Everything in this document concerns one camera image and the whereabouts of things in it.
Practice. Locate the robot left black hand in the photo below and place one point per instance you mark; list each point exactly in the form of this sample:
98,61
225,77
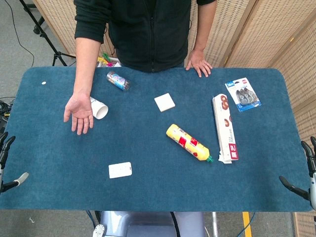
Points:
5,148

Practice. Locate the robot right black hand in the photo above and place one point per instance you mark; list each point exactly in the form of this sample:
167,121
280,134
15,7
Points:
313,182

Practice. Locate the person's right hand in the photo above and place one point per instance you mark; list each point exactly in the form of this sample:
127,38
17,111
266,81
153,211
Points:
80,111

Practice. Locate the person's left hand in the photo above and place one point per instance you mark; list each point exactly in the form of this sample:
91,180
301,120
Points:
198,63

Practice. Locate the white rectangular card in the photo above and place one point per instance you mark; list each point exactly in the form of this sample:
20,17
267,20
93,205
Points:
120,170

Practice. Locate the person's left forearm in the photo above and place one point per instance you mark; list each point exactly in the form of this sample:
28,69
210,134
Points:
200,29

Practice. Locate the person's right forearm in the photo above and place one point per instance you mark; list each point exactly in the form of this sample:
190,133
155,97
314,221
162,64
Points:
85,66

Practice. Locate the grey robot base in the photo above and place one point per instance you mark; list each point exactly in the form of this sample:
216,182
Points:
148,224

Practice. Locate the person's black jacket torso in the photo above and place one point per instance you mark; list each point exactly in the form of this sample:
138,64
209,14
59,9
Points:
148,32

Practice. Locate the white paper cup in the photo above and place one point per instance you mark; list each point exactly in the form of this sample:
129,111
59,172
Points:
100,108

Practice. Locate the clear plastic snack jar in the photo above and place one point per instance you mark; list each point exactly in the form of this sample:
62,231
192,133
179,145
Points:
118,81

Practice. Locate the white square notepad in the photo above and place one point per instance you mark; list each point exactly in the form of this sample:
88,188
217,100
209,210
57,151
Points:
164,102

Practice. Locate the correction tape blister pack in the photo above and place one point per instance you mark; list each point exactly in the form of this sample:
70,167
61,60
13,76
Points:
243,95

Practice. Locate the basket of colourful items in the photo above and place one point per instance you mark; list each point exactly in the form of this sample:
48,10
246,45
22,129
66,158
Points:
107,61

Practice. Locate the long white cardboard box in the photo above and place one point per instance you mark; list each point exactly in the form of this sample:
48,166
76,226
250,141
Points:
225,123

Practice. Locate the blue felt table mat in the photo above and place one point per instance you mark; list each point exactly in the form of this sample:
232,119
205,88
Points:
148,148

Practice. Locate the black tripod stand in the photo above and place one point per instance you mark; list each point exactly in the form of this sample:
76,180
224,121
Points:
47,39

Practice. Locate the yellow bottle green cap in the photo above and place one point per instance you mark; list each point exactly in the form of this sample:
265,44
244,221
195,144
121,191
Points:
187,143

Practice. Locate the metal table leg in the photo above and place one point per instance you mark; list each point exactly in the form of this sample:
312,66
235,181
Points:
215,224

